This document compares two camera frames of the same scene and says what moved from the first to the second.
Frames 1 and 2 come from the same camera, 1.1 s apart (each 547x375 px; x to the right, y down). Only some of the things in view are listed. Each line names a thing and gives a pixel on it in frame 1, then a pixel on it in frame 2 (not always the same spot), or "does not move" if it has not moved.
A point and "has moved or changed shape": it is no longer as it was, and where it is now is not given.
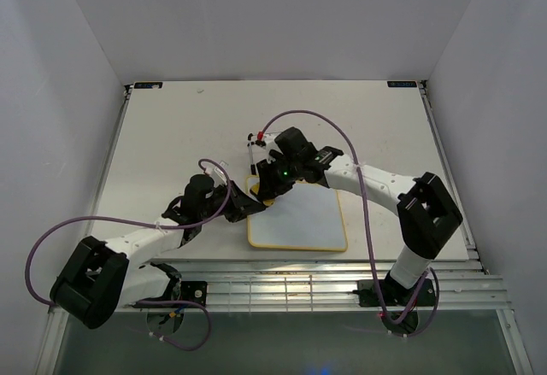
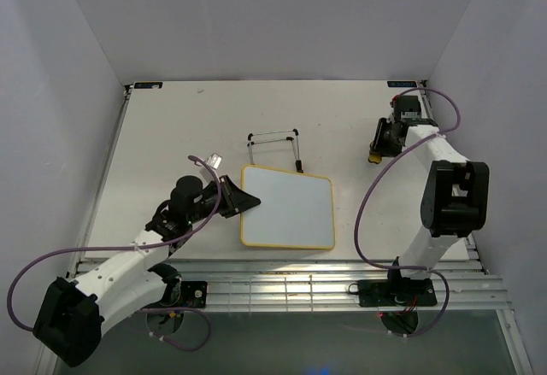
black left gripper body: x=218 y=202 does not move
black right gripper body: x=288 y=170 -> x=390 y=147
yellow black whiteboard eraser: x=255 y=189 -> x=375 y=158
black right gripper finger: x=270 y=180 -> x=375 y=145
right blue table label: x=402 y=84 does not move
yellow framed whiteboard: x=308 y=217 has moved or changed shape
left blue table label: x=148 y=84 does not move
